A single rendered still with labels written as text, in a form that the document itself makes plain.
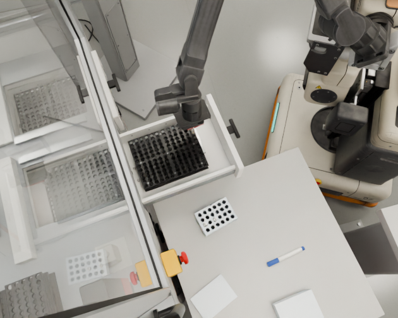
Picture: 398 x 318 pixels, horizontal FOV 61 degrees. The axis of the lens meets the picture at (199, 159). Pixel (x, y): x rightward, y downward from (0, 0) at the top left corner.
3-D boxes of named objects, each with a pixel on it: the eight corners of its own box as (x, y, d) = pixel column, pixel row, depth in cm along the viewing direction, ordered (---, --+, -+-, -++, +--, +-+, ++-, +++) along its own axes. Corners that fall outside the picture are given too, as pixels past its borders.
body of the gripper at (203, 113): (172, 112, 103) (170, 100, 96) (203, 101, 105) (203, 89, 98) (179, 130, 101) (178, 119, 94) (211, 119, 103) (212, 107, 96)
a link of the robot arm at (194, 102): (203, 100, 90) (199, 82, 92) (177, 105, 89) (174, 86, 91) (203, 112, 96) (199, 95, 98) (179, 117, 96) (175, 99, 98)
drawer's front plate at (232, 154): (209, 107, 127) (210, 92, 116) (240, 177, 118) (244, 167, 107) (205, 109, 126) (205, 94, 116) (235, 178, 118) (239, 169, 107)
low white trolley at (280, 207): (262, 193, 200) (297, 146, 128) (311, 299, 181) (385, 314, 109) (168, 229, 193) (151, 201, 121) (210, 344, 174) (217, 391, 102)
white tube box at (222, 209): (225, 199, 121) (225, 196, 118) (237, 219, 119) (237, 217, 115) (194, 215, 119) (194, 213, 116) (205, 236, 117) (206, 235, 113)
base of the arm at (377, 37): (388, 58, 88) (391, 21, 91) (371, 40, 84) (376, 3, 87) (356, 69, 95) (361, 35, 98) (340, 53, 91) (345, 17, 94)
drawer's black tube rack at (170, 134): (190, 127, 122) (189, 119, 116) (208, 170, 117) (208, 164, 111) (131, 148, 119) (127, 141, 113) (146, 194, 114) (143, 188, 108)
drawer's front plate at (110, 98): (103, 67, 132) (95, 48, 122) (125, 130, 124) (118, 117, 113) (98, 68, 132) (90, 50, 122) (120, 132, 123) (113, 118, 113)
